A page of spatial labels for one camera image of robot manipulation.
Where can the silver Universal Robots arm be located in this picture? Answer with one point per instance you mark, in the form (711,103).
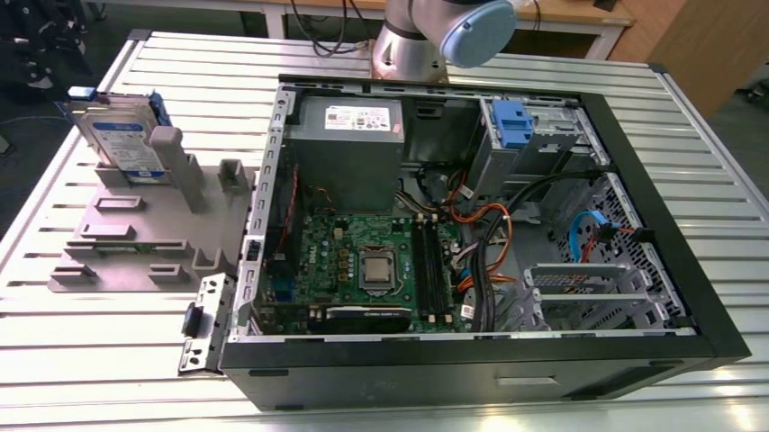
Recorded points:
(414,58)

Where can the black RAM slot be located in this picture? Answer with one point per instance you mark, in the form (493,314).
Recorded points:
(424,270)

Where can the green motherboard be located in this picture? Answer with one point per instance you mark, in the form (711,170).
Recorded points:
(337,234)

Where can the black chair caster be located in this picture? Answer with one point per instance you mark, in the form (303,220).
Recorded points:
(757,92)

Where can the brown wooden cabinet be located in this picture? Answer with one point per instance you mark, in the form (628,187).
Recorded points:
(691,45)

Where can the green RAM stick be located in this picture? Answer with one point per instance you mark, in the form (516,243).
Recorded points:
(129,247)

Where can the metal slot bracket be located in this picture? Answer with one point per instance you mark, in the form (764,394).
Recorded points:
(215,328)

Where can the grey parts rack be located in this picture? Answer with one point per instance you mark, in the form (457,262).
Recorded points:
(150,225)

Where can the CPU socket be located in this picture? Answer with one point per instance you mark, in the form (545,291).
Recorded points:
(381,252)

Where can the silver CPU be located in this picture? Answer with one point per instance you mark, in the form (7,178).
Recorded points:
(381,269)

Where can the hard disk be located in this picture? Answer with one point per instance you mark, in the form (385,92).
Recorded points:
(121,139)

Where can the dark dotted clothed person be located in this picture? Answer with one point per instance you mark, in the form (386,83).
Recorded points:
(36,58)

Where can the blue drive cage latch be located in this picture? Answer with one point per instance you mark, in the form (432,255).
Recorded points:
(510,128)

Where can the black graphics card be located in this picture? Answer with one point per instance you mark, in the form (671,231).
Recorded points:
(366,318)

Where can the silver drive cage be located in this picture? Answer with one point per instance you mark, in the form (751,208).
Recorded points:
(510,171)

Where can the black bracket latch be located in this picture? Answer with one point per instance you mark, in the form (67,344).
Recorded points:
(193,319)

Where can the grey power supply unit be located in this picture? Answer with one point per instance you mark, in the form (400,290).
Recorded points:
(349,171)

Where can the black open PC case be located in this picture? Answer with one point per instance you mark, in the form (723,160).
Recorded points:
(421,373)

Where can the metal disk bay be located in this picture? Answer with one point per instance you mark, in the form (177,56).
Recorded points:
(594,298)

